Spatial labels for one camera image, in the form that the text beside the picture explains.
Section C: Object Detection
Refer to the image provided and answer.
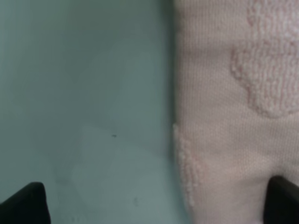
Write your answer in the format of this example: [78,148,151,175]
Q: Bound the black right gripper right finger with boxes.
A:
[265,176,299,224]

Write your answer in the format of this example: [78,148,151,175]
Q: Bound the pink towel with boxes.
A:
[174,0,299,224]

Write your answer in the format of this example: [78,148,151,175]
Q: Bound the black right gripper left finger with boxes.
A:
[0,182,51,224]

